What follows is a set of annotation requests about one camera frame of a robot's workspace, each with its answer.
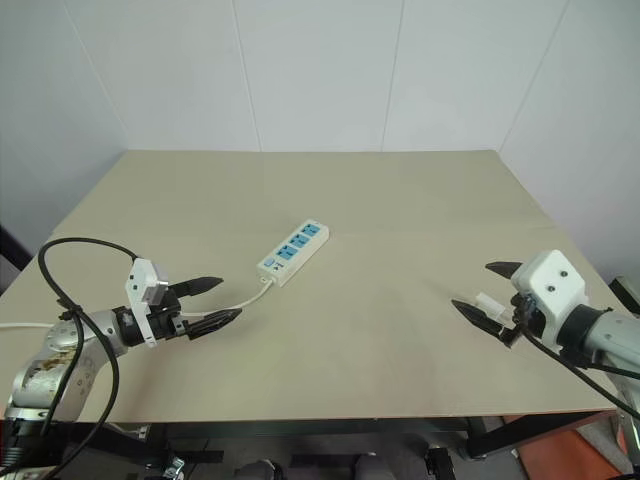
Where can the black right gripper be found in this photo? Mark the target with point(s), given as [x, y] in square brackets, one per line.
[530, 317]

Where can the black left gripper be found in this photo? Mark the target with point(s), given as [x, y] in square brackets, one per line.
[167, 315]

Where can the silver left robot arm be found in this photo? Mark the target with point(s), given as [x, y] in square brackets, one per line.
[65, 342]

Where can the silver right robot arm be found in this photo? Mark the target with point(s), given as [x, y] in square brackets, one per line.
[615, 335]

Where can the small white plug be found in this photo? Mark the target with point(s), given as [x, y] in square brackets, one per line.
[487, 301]

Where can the white power strip blue sockets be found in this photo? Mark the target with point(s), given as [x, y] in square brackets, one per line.
[295, 245]

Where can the black box beside table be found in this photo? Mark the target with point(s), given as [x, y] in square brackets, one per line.
[627, 296]

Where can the dark grey rounded shape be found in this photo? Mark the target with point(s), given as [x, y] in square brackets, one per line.
[255, 471]
[390, 466]

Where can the orange red board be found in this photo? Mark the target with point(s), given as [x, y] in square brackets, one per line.
[555, 457]

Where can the black panel beside table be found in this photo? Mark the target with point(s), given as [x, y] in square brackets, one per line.
[9, 260]

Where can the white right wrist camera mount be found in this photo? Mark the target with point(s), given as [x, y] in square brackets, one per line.
[550, 280]

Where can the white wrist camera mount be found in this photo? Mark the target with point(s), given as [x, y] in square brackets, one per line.
[142, 280]
[550, 280]

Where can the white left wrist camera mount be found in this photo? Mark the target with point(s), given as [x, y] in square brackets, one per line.
[142, 280]

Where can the black table frame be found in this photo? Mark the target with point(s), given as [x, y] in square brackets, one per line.
[525, 433]

